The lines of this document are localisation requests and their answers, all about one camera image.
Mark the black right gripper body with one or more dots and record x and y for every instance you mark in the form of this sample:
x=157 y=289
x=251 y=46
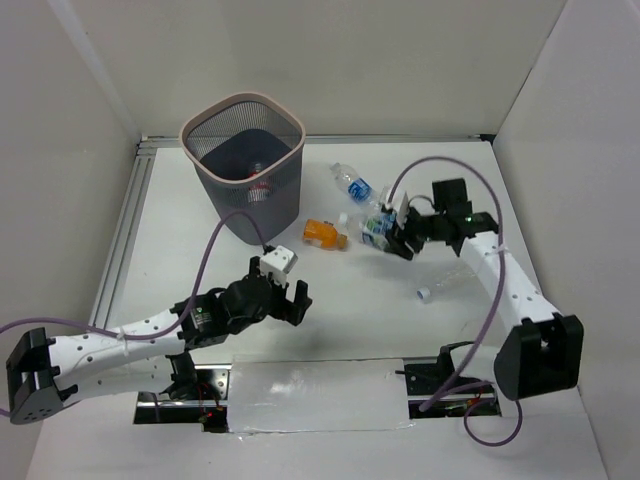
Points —
x=429 y=222

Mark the green label water bottle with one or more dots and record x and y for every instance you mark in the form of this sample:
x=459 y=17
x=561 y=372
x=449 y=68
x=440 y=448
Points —
x=367 y=229

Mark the red label water bottle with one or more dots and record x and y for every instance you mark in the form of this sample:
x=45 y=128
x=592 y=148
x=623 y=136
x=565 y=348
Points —
x=260 y=189

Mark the clear bottle white cap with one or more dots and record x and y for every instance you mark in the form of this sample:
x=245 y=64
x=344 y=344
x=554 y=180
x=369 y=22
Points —
x=437 y=283

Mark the grey mesh waste bin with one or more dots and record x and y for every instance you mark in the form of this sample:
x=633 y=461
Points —
x=224 y=139

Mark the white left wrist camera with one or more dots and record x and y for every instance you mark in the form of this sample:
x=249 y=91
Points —
x=277 y=260

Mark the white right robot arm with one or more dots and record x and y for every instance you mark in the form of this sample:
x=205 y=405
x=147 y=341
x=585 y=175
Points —
x=542 y=350

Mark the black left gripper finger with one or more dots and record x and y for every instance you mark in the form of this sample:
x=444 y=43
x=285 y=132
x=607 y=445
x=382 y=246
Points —
x=280 y=302
x=297 y=308

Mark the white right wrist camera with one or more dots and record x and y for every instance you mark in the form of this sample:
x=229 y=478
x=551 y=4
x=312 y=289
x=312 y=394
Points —
x=395 y=206

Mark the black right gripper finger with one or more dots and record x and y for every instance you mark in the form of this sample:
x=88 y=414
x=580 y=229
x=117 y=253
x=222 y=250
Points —
x=417 y=236
x=396 y=244

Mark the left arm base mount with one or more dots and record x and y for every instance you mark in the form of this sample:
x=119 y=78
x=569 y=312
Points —
x=195 y=395

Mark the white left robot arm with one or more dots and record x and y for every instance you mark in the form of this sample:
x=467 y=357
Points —
x=48 y=374

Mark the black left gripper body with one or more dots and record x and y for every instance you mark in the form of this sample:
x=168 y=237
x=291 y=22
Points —
x=282 y=302

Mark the aluminium frame rail left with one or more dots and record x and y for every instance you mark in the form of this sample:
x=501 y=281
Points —
x=118 y=259

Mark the blue label bottle upper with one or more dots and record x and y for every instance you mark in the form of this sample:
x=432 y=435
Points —
x=350 y=182

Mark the small orange juice bottle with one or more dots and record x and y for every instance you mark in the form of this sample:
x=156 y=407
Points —
x=323 y=235

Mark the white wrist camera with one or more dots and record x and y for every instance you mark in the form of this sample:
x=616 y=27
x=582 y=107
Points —
x=395 y=206
x=277 y=260

